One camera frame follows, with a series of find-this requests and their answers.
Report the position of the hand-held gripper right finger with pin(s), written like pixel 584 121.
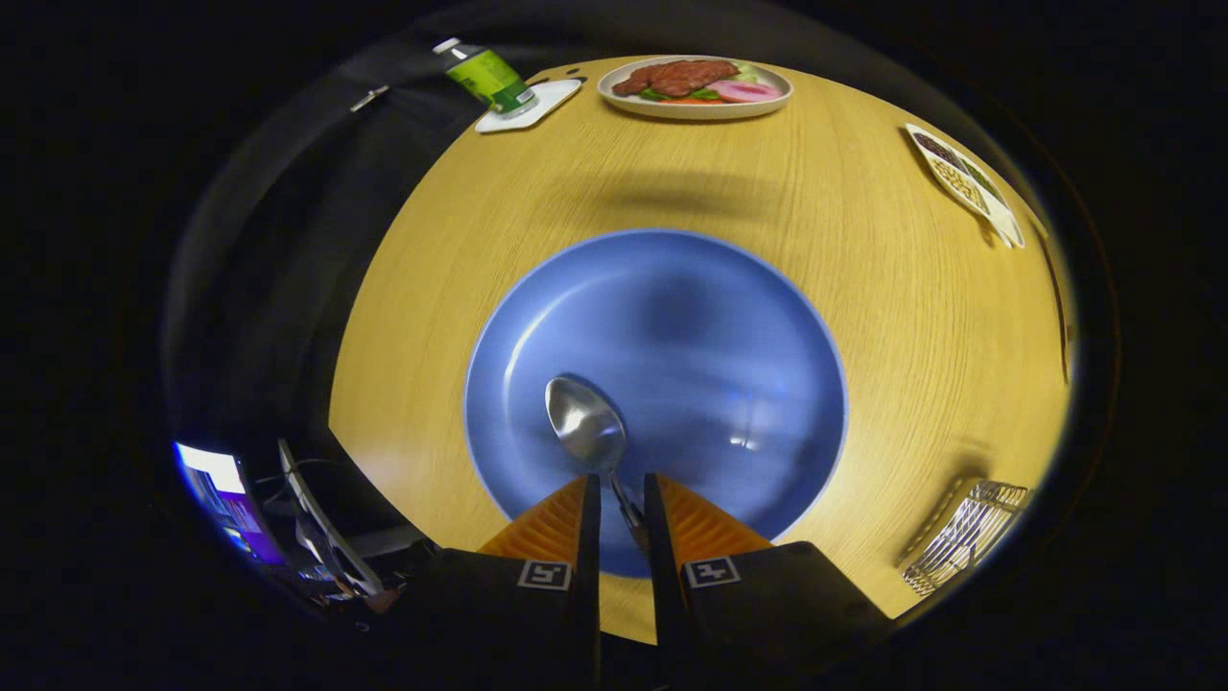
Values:
pixel 660 547

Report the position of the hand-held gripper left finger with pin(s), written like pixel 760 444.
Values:
pixel 588 537

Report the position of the metal spoon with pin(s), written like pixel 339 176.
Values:
pixel 585 427

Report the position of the blue plate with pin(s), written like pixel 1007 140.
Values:
pixel 691 336

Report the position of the white side desk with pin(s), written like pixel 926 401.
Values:
pixel 326 533

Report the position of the perforated metal basket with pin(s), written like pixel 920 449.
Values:
pixel 964 537

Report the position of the lit computer monitor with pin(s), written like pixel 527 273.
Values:
pixel 221 480

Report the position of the white oval food plate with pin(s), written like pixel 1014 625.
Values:
pixel 691 108

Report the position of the small white coaster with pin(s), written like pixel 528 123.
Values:
pixel 552 96

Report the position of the pink ham slice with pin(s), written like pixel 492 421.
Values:
pixel 743 91

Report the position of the brown meat slice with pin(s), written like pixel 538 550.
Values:
pixel 681 77

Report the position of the green label plastic bottle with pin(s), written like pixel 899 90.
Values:
pixel 489 77

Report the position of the white divided bean dish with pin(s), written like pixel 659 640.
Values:
pixel 959 182

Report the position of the white cloth clip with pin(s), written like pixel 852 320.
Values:
pixel 369 97

